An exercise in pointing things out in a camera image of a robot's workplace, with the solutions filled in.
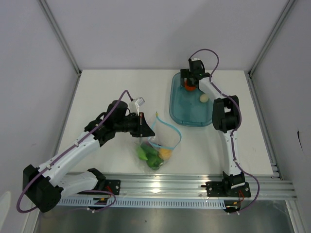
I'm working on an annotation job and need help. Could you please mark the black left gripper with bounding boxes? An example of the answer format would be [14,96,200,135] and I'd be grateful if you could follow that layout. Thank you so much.
[114,112,155,137]

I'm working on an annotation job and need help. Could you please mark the orange tomato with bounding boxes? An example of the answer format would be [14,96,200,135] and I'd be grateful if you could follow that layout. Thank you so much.
[184,81,196,92]

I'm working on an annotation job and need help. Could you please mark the green cucumber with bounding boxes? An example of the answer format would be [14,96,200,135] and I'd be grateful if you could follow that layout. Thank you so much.
[137,144,158,161]

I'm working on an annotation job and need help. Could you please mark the clear zip top bag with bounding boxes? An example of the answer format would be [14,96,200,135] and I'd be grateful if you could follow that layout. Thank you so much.
[135,113,182,172]

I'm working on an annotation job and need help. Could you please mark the white egg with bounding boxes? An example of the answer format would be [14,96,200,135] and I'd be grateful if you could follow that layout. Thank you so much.
[199,94,209,103]

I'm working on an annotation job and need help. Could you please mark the yellow lemon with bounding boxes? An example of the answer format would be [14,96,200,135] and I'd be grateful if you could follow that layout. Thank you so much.
[158,148,173,161]

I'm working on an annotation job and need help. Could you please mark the green bell pepper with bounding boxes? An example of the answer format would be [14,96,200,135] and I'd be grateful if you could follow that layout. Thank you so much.
[146,155,164,170]

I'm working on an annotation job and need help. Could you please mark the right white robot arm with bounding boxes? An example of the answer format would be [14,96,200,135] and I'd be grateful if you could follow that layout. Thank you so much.
[180,58,245,197]

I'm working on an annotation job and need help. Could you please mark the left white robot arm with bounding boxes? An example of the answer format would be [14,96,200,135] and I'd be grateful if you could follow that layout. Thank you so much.
[22,97,155,213]

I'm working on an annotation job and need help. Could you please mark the teal plastic tub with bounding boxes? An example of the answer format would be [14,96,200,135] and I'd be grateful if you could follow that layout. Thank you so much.
[169,72,213,127]

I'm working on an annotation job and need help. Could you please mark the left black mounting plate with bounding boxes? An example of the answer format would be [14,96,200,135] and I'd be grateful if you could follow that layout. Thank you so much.
[104,180,121,196]

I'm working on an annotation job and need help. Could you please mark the black mounting plate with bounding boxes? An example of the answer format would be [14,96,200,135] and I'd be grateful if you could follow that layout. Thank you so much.
[104,180,121,196]
[201,181,251,198]

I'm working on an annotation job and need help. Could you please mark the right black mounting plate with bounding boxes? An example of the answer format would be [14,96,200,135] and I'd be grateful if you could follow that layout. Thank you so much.
[201,181,251,198]

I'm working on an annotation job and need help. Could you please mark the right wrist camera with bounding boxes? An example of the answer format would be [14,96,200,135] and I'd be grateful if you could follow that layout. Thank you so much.
[188,58,201,62]

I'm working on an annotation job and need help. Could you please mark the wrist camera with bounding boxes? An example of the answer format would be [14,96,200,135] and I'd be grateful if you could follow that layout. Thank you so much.
[188,58,201,62]
[128,97,145,115]

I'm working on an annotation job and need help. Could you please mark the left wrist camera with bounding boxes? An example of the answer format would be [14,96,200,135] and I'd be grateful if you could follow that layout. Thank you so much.
[128,97,145,115]

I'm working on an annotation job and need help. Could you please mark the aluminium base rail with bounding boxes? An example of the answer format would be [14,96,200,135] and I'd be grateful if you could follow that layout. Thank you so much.
[105,173,297,200]

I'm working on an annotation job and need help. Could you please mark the white slotted cable duct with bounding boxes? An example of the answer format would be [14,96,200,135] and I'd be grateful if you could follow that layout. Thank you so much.
[58,197,225,209]

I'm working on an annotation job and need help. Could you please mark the right aluminium frame post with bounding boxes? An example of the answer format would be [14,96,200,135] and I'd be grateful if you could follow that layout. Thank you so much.
[248,0,298,78]

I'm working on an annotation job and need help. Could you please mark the aluminium frame post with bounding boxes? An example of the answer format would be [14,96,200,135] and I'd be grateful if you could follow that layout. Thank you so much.
[248,0,298,78]
[37,0,82,76]

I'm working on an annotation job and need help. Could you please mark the left aluminium frame post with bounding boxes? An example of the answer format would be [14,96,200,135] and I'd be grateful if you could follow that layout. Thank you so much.
[37,0,82,76]

